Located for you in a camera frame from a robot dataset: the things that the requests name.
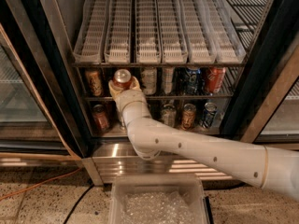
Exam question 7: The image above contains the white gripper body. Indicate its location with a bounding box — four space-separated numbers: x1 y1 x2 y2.
115 90 147 112

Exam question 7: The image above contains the red-brown can bottom shelf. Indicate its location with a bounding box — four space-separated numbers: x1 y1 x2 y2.
93 105 110 132

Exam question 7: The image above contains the top wire shelf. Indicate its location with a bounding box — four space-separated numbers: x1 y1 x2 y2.
74 0 269 67

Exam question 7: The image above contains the clear plastic bin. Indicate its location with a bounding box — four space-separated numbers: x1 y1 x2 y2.
108 174 210 224

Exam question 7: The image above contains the silver slim can middle shelf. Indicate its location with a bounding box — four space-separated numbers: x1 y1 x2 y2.
162 67 175 94

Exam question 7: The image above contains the blue can bottom shelf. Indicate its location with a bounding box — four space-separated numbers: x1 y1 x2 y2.
200 102 217 129

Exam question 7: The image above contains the glass fridge door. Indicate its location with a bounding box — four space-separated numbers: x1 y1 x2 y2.
0 24 81 166
240 45 299 150

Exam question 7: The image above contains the middle wire shelf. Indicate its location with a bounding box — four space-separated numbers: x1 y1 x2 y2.
82 65 238 102

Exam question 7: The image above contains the blue can shelf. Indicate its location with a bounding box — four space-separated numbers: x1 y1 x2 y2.
182 66 200 95
200 102 217 129

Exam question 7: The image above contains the red can middle shelf right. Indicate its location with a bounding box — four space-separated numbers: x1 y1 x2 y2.
205 67 226 93

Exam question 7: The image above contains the left glass fridge door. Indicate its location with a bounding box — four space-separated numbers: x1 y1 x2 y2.
0 24 81 166

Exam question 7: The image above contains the red coke can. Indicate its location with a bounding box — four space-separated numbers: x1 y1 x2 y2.
113 69 133 90

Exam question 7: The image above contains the blue can middle shelf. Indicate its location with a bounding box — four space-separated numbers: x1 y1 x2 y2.
182 66 200 95

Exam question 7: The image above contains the wire shelf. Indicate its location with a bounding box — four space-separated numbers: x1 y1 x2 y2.
74 0 269 67
82 65 238 102

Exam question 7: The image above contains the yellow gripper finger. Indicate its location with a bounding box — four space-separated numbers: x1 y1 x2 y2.
108 80 123 99
130 77 141 91

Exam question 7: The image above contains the clear can glide tray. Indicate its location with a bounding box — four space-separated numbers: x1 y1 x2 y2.
157 0 188 64
104 0 133 64
180 0 216 64
135 0 161 64
73 0 109 63
204 0 246 64

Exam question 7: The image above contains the white can middle shelf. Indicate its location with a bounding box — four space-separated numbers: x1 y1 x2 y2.
141 67 157 95

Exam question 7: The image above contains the silver can bottom shelf left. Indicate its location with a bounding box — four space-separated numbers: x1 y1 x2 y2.
116 107 126 130

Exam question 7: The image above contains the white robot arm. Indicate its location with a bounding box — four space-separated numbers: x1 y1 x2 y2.
108 80 299 201

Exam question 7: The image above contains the orange can bottom shelf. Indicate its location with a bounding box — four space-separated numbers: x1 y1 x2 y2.
181 104 196 130

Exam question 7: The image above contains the black cable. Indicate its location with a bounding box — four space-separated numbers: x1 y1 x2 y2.
62 184 95 224
204 180 247 191

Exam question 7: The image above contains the black cable right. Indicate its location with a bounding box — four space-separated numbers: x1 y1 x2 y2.
204 180 247 191

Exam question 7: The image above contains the right glass fridge door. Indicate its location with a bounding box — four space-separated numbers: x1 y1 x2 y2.
240 45 299 150

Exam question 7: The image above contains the black cable left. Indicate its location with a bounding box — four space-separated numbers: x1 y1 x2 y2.
62 184 95 224

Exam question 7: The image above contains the brown patterned can middle shelf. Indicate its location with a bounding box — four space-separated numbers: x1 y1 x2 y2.
85 69 104 96

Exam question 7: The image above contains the orange cable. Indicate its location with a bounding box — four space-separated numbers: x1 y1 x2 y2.
0 166 83 203

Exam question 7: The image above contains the stainless steel fridge base grille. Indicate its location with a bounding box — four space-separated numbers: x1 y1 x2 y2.
82 142 233 184

